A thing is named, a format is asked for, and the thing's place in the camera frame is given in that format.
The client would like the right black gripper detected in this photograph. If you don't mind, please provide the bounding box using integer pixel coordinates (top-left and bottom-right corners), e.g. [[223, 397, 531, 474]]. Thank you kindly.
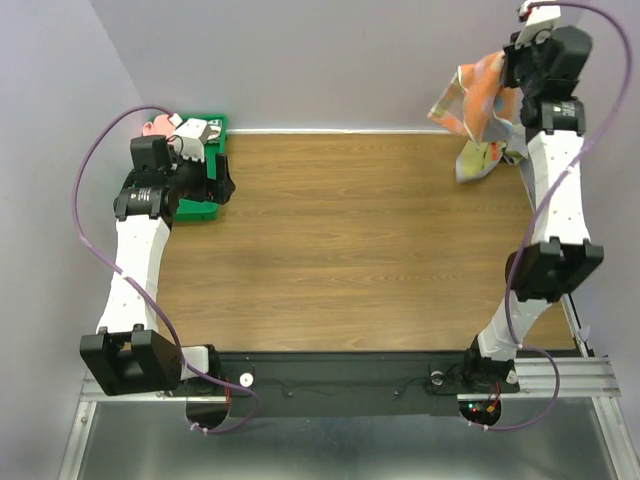
[[503, 25, 554, 96]]

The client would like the orange polka dot towel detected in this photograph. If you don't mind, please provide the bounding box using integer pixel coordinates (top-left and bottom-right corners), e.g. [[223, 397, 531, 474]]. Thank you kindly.
[[428, 51, 528, 183]]

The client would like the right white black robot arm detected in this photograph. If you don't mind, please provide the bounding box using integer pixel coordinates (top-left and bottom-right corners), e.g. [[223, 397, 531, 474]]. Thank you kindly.
[[460, 26, 604, 390]]

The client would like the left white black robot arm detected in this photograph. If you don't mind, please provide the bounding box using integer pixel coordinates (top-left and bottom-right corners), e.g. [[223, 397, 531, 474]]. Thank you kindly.
[[79, 131, 235, 396]]

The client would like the green plastic tray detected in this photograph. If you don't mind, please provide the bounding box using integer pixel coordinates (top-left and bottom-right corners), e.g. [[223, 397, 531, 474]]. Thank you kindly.
[[170, 114, 228, 222]]

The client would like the rolled white blue towel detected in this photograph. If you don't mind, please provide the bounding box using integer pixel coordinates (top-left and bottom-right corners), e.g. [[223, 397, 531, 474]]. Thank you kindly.
[[206, 119, 224, 144]]

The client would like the rolled pink towel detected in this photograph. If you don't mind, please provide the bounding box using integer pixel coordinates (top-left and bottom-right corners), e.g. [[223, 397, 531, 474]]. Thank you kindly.
[[142, 114, 176, 137]]

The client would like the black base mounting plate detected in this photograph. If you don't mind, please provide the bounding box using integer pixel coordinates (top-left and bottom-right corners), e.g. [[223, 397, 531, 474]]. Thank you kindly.
[[213, 350, 519, 418]]

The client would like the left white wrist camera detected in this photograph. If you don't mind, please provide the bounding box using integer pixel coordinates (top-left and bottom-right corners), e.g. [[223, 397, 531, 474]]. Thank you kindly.
[[169, 118, 210, 163]]

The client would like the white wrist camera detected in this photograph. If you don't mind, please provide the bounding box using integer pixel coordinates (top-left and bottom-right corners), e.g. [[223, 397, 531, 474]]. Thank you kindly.
[[169, 118, 210, 163], [513, 1, 561, 49]]

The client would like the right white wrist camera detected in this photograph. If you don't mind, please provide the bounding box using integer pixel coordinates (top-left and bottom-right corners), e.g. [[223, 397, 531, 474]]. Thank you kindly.
[[513, 1, 561, 49]]

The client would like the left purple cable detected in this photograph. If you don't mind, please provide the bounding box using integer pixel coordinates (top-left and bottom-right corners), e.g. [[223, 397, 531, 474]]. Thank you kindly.
[[72, 105, 261, 435]]

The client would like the aluminium frame rail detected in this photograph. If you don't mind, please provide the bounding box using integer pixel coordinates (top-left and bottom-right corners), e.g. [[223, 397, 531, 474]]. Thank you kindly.
[[80, 357, 621, 402]]

